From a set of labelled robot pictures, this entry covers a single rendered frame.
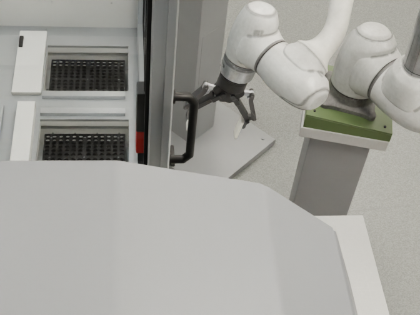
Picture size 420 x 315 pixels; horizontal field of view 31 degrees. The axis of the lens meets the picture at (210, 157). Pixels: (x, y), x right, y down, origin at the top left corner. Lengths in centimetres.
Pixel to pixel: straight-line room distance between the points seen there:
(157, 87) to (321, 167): 141
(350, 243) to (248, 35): 69
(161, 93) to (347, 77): 117
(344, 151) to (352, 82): 28
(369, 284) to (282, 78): 65
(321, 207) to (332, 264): 179
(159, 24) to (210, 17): 172
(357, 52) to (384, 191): 115
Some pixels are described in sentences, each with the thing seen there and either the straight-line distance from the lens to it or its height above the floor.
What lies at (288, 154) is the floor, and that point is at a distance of 339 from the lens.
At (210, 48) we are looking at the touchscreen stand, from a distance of 301.
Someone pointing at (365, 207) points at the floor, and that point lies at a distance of 327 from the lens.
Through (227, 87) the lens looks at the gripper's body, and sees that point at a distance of 192.
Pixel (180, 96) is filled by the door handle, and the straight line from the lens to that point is 133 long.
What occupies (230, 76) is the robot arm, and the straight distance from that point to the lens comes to 189.
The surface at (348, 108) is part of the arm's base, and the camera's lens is 244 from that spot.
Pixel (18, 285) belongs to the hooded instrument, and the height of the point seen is 178.
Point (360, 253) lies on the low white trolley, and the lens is 215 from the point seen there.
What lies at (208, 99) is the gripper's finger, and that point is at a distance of 197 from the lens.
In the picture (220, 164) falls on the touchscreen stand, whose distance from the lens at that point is 325.
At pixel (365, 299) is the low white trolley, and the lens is 207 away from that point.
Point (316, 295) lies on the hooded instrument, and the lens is 91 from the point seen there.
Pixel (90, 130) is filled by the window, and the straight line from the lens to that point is 136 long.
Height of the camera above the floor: 245
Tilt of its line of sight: 47 degrees down
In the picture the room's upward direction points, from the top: 7 degrees clockwise
